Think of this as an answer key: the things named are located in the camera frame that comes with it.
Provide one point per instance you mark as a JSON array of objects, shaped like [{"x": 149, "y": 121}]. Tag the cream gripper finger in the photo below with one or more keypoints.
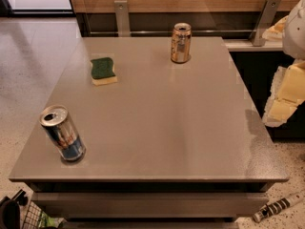
[
  {"x": 287, "y": 93},
  {"x": 275, "y": 32}
]

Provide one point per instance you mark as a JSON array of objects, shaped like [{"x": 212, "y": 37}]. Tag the orange soda can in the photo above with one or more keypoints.
[{"x": 181, "y": 42}]

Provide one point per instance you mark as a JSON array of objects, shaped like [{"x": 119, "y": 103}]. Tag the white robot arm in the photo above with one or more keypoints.
[{"x": 293, "y": 38}]

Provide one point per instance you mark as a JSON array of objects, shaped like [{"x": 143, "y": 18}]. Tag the redbull can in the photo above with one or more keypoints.
[{"x": 57, "y": 123}]

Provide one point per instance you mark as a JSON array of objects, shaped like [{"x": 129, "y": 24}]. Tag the black white striped tool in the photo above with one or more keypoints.
[{"x": 268, "y": 210}]

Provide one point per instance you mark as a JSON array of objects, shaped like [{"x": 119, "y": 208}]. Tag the green yellow sponge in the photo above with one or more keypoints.
[{"x": 102, "y": 71}]

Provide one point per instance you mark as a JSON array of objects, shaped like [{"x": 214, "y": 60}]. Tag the grey drawer cabinet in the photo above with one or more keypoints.
[{"x": 153, "y": 206}]

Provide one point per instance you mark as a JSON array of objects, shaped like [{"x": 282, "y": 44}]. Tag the black object bottom left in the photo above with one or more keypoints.
[{"x": 10, "y": 210}]

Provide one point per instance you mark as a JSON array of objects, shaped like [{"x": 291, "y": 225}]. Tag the right metal bracket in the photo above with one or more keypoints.
[{"x": 264, "y": 21}]

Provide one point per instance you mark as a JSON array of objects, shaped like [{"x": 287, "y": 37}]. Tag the metal bracket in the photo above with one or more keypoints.
[
  {"x": 122, "y": 18},
  {"x": 264, "y": 21}
]

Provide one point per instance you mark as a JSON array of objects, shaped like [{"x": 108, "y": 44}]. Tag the left metal bracket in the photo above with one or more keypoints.
[{"x": 122, "y": 18}]

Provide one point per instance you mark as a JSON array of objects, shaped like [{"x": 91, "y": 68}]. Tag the wire basket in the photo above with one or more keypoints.
[{"x": 36, "y": 218}]

